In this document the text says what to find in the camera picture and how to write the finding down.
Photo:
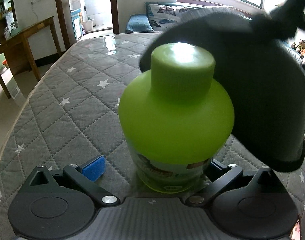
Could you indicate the butterfly print cushion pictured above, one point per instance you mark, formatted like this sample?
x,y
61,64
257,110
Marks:
x,y
163,17

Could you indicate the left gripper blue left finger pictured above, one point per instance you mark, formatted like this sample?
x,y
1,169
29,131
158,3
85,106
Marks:
x,y
83,178

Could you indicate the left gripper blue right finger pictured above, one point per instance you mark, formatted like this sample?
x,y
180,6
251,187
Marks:
x,y
221,178

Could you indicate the green foot wash bottle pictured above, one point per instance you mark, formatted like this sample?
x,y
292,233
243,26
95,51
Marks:
x,y
175,117

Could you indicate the dark wooden shelf unit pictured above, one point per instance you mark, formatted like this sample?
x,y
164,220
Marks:
x,y
8,20

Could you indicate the white bucket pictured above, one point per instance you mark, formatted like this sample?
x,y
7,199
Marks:
x,y
88,25

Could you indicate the grey microfibre cloth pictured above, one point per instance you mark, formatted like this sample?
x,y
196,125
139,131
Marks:
x,y
265,83

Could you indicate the blue small cabinet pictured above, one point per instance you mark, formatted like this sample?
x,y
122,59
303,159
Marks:
x,y
75,16

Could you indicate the plush toys on sofa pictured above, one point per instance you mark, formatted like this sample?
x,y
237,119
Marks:
x,y
299,48

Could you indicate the blue sofa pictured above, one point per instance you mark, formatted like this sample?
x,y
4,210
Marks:
x,y
140,22

